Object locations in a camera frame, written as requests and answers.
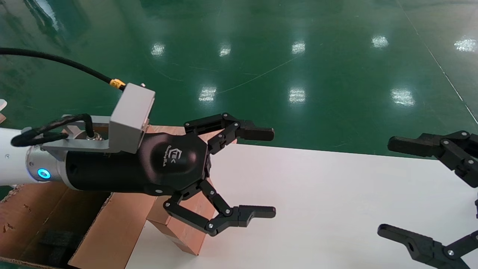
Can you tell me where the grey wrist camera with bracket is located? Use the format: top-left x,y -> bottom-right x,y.
39,83 -> 156,154

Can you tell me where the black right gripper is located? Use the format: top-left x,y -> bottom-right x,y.
377,130 -> 478,269

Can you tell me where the short looped black cable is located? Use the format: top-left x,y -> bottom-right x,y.
10,113 -> 94,147

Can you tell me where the large open cardboard box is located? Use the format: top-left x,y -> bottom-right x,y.
0,126 -> 158,269

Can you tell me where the long black cable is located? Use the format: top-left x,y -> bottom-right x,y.
0,47 -> 126,92

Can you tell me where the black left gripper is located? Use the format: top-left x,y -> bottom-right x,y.
64,113 -> 277,237

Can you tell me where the small cardboard box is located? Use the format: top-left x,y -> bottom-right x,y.
146,179 -> 219,256

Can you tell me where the wooden pallet board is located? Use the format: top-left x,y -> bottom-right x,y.
146,126 -> 237,145

